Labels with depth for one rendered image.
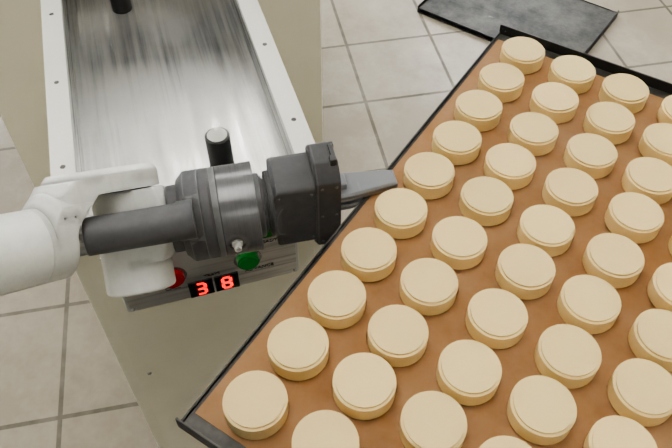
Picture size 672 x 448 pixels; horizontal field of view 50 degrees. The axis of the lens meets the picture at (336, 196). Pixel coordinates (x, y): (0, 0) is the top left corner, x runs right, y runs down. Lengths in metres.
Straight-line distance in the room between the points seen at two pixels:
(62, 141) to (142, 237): 0.35
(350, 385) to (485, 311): 0.13
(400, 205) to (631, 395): 0.25
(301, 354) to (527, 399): 0.18
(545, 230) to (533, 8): 2.14
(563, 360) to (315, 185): 0.26
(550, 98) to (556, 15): 1.96
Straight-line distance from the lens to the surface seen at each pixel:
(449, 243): 0.66
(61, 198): 0.64
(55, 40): 1.14
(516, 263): 0.65
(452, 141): 0.74
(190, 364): 1.22
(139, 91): 1.10
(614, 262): 0.68
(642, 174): 0.76
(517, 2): 2.81
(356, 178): 0.71
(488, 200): 0.70
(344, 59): 2.48
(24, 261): 0.62
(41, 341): 1.90
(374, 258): 0.64
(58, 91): 1.04
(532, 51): 0.88
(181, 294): 1.00
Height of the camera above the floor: 1.53
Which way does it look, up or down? 49 degrees down
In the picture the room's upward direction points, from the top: straight up
